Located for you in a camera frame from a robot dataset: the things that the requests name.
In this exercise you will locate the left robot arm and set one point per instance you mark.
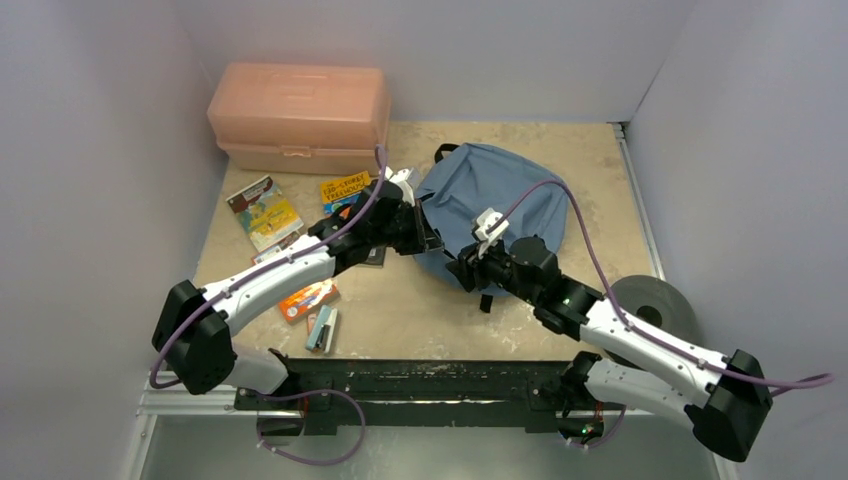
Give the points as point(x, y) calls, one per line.
point(197, 325)

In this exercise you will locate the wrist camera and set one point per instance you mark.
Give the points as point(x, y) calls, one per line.
point(407, 179)
point(487, 229)

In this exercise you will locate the grey tape roll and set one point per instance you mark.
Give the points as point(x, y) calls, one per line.
point(660, 304)

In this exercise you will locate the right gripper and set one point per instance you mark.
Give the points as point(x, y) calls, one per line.
point(469, 270)

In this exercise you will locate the black book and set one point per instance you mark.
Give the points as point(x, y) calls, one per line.
point(376, 257)

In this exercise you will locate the small orange eraser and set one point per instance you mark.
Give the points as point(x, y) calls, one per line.
point(310, 322)

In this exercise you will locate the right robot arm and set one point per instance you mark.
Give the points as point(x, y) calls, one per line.
point(721, 398)

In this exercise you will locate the orange treehouse book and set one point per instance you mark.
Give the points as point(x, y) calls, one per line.
point(305, 301)

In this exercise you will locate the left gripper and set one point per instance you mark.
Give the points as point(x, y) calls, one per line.
point(423, 237)

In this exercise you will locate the light blue stapler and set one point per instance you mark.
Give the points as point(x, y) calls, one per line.
point(321, 339)

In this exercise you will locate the pink plastic storage box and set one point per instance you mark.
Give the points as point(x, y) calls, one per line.
point(301, 119)

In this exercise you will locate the yellow treehouse book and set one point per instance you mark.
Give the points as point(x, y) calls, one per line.
point(342, 191)

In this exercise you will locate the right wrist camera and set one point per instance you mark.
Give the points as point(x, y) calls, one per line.
point(487, 229)

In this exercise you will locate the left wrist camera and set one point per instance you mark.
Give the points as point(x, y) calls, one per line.
point(407, 179)

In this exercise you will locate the blue backpack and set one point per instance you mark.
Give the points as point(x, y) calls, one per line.
point(470, 178)

